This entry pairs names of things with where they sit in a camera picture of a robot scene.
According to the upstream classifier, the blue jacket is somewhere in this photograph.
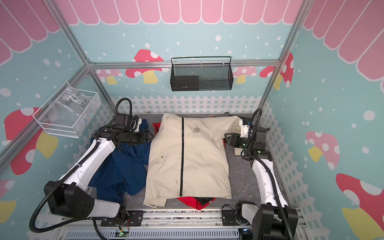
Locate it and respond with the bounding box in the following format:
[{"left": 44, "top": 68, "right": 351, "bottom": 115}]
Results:
[{"left": 88, "top": 119, "right": 152, "bottom": 204}]

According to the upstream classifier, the beige jacket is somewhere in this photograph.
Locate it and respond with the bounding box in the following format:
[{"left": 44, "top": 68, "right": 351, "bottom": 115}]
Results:
[{"left": 143, "top": 113, "right": 241, "bottom": 208}]

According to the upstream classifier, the red jacket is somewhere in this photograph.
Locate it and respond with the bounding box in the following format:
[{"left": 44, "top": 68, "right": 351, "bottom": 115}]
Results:
[{"left": 153, "top": 123, "right": 216, "bottom": 210}]

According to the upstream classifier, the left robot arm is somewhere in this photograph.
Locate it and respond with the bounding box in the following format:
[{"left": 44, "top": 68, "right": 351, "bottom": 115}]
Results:
[{"left": 29, "top": 114, "right": 154, "bottom": 233}]

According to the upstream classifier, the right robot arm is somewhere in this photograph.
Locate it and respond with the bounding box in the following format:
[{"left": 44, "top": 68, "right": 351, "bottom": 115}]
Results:
[{"left": 221, "top": 127, "right": 299, "bottom": 240}]

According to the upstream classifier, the black box in basket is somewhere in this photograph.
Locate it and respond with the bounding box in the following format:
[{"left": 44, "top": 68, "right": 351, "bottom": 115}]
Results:
[{"left": 170, "top": 76, "right": 200, "bottom": 92}]

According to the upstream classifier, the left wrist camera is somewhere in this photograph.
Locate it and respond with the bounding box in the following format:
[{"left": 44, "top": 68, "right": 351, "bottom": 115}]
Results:
[{"left": 132, "top": 116, "right": 142, "bottom": 132}]

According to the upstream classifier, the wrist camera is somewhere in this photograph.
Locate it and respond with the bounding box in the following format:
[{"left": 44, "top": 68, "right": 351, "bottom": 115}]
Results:
[
  {"left": 132, "top": 116, "right": 142, "bottom": 132},
  {"left": 239, "top": 119, "right": 252, "bottom": 139}
]

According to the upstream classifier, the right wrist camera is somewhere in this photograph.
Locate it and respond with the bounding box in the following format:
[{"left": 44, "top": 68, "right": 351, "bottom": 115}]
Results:
[{"left": 239, "top": 119, "right": 252, "bottom": 139}]

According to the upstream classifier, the clear wire wall basket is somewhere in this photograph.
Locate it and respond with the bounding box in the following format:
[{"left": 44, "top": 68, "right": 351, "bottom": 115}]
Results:
[{"left": 33, "top": 85, "right": 102, "bottom": 139}]

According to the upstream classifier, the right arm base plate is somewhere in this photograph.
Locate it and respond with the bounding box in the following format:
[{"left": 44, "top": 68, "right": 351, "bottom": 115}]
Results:
[{"left": 221, "top": 209, "right": 251, "bottom": 226}]

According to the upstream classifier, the black mesh wall basket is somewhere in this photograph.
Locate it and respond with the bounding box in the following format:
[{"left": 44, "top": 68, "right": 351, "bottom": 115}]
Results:
[{"left": 171, "top": 56, "right": 234, "bottom": 91}]

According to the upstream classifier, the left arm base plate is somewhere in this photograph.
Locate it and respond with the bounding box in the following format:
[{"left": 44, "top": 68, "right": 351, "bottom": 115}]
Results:
[{"left": 101, "top": 210, "right": 144, "bottom": 227}]

